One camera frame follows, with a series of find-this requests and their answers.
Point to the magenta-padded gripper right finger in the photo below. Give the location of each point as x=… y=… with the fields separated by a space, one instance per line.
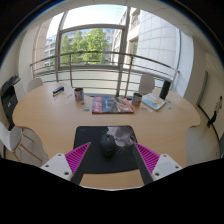
x=163 y=166

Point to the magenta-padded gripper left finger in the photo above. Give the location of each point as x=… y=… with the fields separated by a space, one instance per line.
x=60 y=165

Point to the black computer mouse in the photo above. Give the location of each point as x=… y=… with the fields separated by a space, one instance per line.
x=108 y=146

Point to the black printed mouse pad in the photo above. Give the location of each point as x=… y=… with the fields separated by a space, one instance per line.
x=106 y=163

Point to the white chair with wooden legs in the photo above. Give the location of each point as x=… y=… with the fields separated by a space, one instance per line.
x=10 y=138

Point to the printed mug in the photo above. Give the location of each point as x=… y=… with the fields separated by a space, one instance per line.
x=137 y=99
x=79 y=94

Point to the dark blue stapler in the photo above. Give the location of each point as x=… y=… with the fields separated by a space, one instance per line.
x=58 y=91

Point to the black cylindrical speaker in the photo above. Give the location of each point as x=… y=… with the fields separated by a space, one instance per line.
x=165 y=90

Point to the red and blue magazine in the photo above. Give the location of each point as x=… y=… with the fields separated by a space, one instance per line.
x=111 y=105

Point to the black and white printer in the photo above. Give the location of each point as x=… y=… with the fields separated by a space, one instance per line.
x=9 y=100

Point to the metal balcony railing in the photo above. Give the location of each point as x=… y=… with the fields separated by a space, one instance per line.
x=100 y=52

